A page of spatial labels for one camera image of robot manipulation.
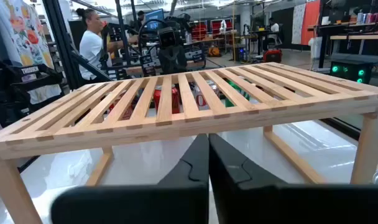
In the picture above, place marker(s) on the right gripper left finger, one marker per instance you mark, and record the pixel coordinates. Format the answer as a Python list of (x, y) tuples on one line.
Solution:
[(164, 202)]

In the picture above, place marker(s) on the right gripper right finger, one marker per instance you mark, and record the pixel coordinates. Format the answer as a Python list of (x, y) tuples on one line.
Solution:
[(270, 205)]

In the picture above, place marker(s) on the red Coca-Cola can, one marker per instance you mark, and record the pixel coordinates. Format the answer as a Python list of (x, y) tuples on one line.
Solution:
[(127, 112), (175, 99)]

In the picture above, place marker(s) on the silver Diet Coke can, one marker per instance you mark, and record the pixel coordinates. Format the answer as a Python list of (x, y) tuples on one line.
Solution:
[(202, 101)]

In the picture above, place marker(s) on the green Sprite can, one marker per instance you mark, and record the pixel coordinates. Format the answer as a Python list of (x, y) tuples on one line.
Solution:
[(230, 101)]

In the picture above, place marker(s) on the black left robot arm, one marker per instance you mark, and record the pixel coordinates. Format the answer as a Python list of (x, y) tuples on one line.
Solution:
[(181, 21)]

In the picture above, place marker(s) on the wooden slatted shelf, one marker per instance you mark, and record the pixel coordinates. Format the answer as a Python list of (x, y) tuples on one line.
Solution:
[(189, 123)]

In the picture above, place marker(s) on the red storage bin rack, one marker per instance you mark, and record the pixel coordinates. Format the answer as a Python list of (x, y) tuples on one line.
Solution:
[(199, 31), (221, 27)]

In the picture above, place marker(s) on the yellow tool case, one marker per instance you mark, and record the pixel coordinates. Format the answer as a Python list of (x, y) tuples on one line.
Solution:
[(214, 51)]

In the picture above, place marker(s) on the blue computer monitor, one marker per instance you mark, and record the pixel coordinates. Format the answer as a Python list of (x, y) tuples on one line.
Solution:
[(154, 17)]

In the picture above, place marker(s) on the person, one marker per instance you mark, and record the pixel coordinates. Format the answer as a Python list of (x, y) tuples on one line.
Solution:
[(273, 28), (91, 49), (140, 17)]

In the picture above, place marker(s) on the white table mat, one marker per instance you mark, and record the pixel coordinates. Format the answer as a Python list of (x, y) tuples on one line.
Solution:
[(316, 149)]

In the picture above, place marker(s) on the red and black machine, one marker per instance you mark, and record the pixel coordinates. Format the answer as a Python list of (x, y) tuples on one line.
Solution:
[(273, 56)]

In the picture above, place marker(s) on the floral patterned cloth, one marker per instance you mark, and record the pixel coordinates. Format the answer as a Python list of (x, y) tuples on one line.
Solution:
[(24, 37)]

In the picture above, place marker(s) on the black desk with wooden top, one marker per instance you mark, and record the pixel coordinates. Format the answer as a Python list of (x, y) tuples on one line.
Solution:
[(324, 40)]

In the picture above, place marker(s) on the black computer with green lights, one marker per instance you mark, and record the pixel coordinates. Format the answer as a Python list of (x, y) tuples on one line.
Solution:
[(350, 73)]

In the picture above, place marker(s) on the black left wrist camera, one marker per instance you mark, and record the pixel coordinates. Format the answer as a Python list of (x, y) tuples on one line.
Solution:
[(169, 37)]

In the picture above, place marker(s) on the black metal frame post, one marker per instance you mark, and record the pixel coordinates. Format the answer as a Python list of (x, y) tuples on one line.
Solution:
[(60, 40)]

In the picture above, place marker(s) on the white patterned wall panel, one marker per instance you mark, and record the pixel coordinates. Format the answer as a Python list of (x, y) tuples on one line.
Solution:
[(297, 23)]

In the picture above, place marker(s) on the orange wall panel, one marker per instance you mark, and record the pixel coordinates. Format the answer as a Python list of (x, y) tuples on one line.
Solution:
[(310, 21)]

